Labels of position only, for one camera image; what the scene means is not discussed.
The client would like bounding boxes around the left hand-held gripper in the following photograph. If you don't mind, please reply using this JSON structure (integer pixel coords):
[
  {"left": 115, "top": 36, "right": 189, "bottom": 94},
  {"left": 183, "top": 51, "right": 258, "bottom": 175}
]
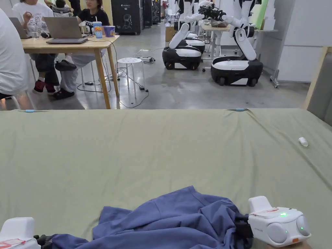
[{"left": 0, "top": 217, "right": 53, "bottom": 249}]

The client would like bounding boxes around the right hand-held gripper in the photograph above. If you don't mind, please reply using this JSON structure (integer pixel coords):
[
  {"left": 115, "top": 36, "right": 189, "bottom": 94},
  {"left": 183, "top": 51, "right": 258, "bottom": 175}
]
[{"left": 233, "top": 196, "right": 312, "bottom": 246}]

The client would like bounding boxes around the dark blue shirt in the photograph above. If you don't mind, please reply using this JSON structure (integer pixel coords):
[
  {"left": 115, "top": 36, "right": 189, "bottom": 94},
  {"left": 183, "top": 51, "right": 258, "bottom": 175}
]
[{"left": 50, "top": 185, "right": 254, "bottom": 249}]

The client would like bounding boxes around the person's right hand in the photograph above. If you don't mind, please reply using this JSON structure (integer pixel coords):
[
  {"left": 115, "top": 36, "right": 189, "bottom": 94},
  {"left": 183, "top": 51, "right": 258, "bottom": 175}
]
[{"left": 267, "top": 241, "right": 313, "bottom": 249}]

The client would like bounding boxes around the bed with pale green sheet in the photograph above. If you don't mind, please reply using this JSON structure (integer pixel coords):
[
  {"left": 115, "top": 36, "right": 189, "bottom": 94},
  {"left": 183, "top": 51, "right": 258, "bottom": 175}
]
[{"left": 0, "top": 107, "right": 332, "bottom": 249}]

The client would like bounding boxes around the grey padded headboard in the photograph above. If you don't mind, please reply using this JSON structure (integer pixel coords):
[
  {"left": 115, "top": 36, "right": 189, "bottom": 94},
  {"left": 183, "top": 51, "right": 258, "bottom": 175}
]
[{"left": 303, "top": 46, "right": 332, "bottom": 128}]

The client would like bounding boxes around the white black wheeled robot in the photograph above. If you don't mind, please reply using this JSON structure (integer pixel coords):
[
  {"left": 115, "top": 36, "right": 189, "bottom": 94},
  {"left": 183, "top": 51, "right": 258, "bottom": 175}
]
[
  {"left": 198, "top": 0, "right": 264, "bottom": 87},
  {"left": 162, "top": 0, "right": 206, "bottom": 70},
  {"left": 185, "top": 31, "right": 207, "bottom": 54}
]

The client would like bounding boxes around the wooden table with laptops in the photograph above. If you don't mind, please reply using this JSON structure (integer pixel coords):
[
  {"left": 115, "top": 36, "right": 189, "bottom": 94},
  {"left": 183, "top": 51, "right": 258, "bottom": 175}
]
[{"left": 9, "top": 17, "right": 121, "bottom": 110}]

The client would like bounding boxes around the white round stool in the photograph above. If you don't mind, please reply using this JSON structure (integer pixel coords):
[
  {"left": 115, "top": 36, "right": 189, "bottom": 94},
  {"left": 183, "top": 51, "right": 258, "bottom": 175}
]
[{"left": 116, "top": 57, "right": 146, "bottom": 99}]

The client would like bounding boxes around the white desk with clutter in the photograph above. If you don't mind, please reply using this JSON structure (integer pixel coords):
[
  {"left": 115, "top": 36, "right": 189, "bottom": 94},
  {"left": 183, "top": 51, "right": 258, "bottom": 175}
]
[{"left": 200, "top": 19, "right": 232, "bottom": 58}]

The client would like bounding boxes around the cardboard carton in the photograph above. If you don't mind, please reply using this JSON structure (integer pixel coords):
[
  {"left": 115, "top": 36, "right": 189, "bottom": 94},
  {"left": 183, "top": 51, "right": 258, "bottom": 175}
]
[{"left": 165, "top": 26, "right": 177, "bottom": 42}]

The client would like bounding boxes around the black cabinet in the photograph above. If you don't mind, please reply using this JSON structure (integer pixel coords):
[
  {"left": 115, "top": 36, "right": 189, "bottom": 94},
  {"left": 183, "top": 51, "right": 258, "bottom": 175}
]
[{"left": 111, "top": 0, "right": 142, "bottom": 36}]

